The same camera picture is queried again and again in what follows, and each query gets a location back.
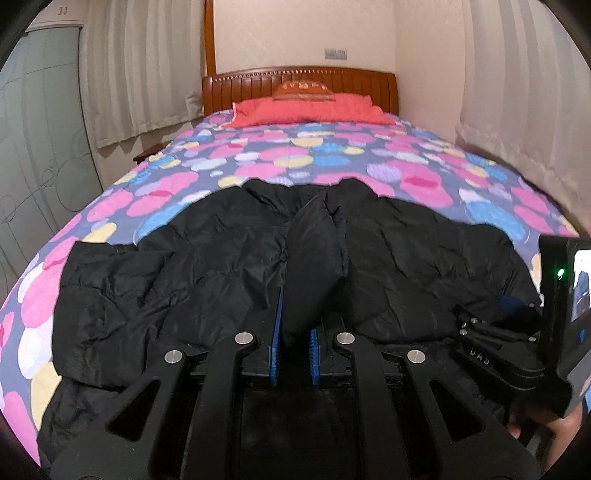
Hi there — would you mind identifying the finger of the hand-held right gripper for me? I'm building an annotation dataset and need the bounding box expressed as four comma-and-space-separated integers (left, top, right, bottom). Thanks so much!
455, 295, 544, 346

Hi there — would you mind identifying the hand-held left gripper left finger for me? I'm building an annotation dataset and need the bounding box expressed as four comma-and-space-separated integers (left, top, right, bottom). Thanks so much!
50, 287, 284, 480

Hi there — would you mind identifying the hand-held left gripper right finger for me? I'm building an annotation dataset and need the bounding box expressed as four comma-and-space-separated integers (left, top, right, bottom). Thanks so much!
308, 325, 542, 480

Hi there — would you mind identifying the black puffer jacket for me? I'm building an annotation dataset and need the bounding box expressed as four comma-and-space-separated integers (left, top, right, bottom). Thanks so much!
37, 178, 544, 468

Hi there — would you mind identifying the person's right hand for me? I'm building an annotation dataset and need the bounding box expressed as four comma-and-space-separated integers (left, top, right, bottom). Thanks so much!
505, 399, 585, 468

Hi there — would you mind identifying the polka dot bedspread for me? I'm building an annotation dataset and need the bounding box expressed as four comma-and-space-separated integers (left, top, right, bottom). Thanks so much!
0, 111, 583, 467

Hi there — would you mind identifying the white sheer curtain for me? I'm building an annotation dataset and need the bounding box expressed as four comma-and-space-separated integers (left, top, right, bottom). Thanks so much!
455, 0, 591, 241

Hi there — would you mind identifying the wooden nightstand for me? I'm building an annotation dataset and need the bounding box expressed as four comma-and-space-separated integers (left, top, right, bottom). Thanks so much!
133, 142, 168, 164

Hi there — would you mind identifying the red pillow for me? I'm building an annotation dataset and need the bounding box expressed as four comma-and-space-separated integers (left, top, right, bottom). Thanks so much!
228, 92, 394, 129

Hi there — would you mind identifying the orange patterned pillow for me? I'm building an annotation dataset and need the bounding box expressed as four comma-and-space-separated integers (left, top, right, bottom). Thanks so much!
272, 79, 336, 100

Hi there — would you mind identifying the wooden headboard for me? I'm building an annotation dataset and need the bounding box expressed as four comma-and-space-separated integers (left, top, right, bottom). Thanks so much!
202, 66, 399, 116

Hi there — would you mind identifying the beige window curtain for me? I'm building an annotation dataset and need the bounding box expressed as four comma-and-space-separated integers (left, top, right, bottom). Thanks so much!
78, 0, 206, 149

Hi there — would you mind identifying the frosted glass wardrobe door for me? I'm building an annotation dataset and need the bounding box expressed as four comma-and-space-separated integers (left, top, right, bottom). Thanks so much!
0, 22, 108, 303

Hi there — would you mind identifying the wooden wall post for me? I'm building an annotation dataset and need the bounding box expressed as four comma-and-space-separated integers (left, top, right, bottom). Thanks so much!
204, 0, 218, 77

